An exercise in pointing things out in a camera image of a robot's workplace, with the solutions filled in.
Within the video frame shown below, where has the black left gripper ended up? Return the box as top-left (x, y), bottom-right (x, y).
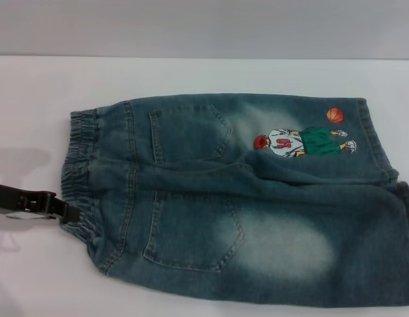
top-left (0, 182), bottom-right (81, 227)

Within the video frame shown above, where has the blue denim shorts basketball print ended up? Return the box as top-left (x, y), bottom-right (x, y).
top-left (57, 95), bottom-right (409, 317)

